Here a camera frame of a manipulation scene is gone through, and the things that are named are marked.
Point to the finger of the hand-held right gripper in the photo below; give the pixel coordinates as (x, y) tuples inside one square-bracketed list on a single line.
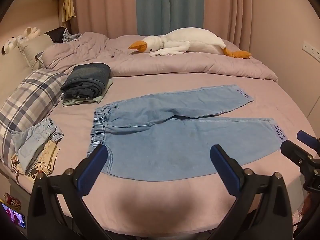
[(293, 150), (305, 137)]

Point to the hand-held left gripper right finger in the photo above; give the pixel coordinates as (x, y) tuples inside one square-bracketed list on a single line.
[(225, 168)]

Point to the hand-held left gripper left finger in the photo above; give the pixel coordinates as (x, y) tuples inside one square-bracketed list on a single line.
[(92, 168)]

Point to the light blue denim pants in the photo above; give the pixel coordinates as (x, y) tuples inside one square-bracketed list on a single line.
[(175, 140)]

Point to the cream cartoon printed cloth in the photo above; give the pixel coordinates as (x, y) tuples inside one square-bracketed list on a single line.
[(42, 163)]

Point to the small light blue shorts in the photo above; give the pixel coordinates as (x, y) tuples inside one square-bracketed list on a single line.
[(32, 142)]

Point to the folded pale green cloth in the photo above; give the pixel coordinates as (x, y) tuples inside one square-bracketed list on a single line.
[(100, 97)]

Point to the pink bed sheet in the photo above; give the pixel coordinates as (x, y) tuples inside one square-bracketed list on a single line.
[(160, 205)]

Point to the cartoon stickers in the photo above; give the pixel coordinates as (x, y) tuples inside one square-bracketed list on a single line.
[(12, 200)]

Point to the folded dark blue jeans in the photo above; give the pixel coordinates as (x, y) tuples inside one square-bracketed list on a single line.
[(87, 80)]

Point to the plaid pillow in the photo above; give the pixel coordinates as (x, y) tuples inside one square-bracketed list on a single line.
[(27, 105)]

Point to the phone with lit screen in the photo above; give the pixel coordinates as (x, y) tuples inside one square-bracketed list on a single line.
[(15, 216)]

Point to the pink duvet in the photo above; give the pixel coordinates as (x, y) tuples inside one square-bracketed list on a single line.
[(155, 60)]

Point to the white goose plush toy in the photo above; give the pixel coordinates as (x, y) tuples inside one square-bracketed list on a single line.
[(190, 42)]

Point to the beige pillow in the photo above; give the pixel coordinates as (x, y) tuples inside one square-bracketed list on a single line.
[(35, 48)]

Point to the plaid shirt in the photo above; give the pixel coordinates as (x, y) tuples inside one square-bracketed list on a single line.
[(71, 37)]

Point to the dark garment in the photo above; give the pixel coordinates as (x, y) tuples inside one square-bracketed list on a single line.
[(56, 34)]

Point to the white dog plush toy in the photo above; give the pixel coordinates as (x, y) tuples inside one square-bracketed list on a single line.
[(21, 37)]

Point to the pink curtain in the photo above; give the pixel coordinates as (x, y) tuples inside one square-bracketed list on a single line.
[(105, 7)]

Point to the yellow tasselled hanging cloth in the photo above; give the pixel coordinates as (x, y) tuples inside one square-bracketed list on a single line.
[(68, 8)]

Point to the teal curtain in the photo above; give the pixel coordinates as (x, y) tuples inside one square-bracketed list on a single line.
[(156, 7)]

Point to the white wall socket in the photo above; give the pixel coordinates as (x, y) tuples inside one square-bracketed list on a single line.
[(311, 50)]

